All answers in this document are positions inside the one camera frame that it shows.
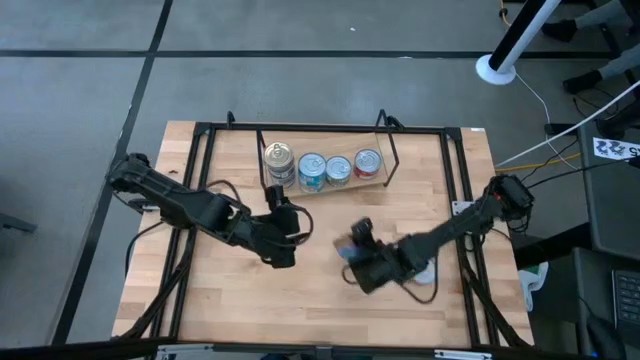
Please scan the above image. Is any black crossbar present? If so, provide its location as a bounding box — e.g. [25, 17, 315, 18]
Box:
[0, 337, 640, 360]

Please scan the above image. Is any white printed sticker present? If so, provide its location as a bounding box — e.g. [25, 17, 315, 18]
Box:
[592, 136, 640, 162]

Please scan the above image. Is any black keyboard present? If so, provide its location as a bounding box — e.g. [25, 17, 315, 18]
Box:
[610, 269, 640, 336]

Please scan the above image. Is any person's leg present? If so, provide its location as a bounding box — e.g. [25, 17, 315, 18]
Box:
[574, 0, 626, 29]
[597, 42, 640, 81]

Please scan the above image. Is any thin white cable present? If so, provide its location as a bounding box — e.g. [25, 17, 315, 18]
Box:
[513, 72, 581, 171]

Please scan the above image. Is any black power box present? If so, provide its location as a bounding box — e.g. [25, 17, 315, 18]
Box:
[543, 122, 581, 136]

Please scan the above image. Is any black computer mouse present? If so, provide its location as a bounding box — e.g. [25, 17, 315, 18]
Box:
[585, 317, 627, 360]

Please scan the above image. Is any black metal table frame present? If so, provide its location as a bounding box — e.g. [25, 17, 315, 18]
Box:
[112, 119, 535, 351]

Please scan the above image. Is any silver-lid red albacore can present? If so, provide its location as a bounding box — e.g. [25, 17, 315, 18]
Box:
[412, 267, 437, 286]
[353, 148, 383, 181]

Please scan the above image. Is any dark grey desk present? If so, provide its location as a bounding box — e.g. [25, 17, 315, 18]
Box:
[577, 107, 640, 261]

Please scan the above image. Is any white plastic bag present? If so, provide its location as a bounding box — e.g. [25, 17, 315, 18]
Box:
[518, 262, 550, 312]

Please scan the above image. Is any grey stand foot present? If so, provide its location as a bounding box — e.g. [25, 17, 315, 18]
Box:
[0, 212, 39, 235]

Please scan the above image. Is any thick white cable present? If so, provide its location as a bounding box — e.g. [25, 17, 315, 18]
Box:
[495, 79, 640, 169]

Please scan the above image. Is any white pole with round base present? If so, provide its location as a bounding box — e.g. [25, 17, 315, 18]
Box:
[474, 0, 564, 86]

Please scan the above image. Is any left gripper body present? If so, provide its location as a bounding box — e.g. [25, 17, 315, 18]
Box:
[249, 184, 301, 270]

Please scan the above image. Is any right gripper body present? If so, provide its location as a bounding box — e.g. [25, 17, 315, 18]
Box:
[344, 217, 404, 295]

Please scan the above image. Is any silver metal bracket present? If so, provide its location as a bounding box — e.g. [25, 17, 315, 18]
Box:
[433, 348, 494, 360]
[155, 343, 214, 360]

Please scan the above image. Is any wooden shelf board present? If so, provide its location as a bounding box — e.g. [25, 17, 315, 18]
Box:
[255, 128, 401, 205]

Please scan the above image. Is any person's shoe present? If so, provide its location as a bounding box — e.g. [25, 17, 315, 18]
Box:
[560, 69, 603, 94]
[542, 18, 580, 42]

